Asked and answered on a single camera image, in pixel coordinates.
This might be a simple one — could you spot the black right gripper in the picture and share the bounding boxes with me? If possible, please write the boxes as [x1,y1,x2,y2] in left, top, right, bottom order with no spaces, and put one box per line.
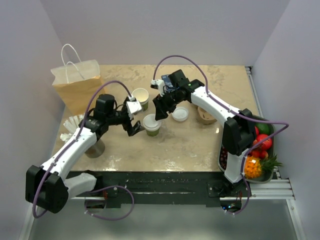
[153,88,184,121]

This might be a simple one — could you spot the white plastic cup lid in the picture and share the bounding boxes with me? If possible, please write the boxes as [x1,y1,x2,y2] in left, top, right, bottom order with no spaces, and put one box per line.
[142,113,162,132]

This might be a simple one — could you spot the green paper cup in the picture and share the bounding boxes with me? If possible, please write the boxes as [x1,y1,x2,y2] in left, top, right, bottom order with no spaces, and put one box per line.
[142,114,162,137]

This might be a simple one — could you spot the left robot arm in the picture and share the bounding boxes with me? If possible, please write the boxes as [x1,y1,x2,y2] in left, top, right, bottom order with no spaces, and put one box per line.
[25,94,144,218]

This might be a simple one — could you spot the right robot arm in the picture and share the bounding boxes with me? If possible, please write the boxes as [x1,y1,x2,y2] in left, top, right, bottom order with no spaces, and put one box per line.
[150,69,256,197]

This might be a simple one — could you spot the blue razor blister pack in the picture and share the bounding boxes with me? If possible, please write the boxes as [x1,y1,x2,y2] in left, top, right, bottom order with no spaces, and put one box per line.
[161,74,179,92]

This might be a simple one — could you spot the stack of white lids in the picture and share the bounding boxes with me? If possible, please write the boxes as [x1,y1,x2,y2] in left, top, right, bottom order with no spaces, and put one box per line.
[171,107,189,122]

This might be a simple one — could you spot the stacked green paper cups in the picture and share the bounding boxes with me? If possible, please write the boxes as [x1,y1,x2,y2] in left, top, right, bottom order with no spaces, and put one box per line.
[132,88,149,112]

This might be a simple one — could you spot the brown pulp cup carrier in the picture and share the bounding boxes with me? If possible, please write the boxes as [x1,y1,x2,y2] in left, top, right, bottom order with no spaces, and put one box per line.
[192,103,217,125]

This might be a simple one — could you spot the grey metal cup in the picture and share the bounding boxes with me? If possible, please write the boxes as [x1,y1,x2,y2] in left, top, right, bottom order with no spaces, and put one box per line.
[85,139,105,159]

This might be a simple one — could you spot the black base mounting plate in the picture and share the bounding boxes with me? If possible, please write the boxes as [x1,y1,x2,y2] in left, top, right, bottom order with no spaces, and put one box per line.
[77,171,252,208]

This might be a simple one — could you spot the brown paper bag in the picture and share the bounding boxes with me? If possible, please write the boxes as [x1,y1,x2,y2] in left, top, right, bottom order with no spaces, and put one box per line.
[50,43,104,115]

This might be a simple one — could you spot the green avocado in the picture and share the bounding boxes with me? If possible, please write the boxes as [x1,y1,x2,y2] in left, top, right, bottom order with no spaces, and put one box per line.
[255,122,270,135]

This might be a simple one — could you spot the orange pineapple toy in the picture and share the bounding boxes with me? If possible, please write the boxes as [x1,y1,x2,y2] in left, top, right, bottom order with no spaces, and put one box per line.
[244,155,283,179]

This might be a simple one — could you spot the red apple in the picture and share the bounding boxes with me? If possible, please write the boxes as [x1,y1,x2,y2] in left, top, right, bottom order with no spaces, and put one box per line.
[253,134,273,151]

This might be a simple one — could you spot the grey fruit tray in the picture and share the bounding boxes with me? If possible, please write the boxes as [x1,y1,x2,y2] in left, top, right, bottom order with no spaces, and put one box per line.
[217,123,276,184]

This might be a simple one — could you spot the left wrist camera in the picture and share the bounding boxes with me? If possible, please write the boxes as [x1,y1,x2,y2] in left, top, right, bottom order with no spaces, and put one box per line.
[125,96,143,116]

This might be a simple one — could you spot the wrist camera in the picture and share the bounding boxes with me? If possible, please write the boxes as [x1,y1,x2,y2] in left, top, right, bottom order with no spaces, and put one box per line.
[150,79,165,91]
[125,96,143,116]

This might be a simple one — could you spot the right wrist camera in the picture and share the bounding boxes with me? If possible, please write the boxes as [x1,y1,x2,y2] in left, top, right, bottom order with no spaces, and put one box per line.
[150,79,165,91]

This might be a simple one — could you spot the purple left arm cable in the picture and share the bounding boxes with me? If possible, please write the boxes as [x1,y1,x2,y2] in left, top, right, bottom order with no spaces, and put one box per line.
[32,80,135,221]

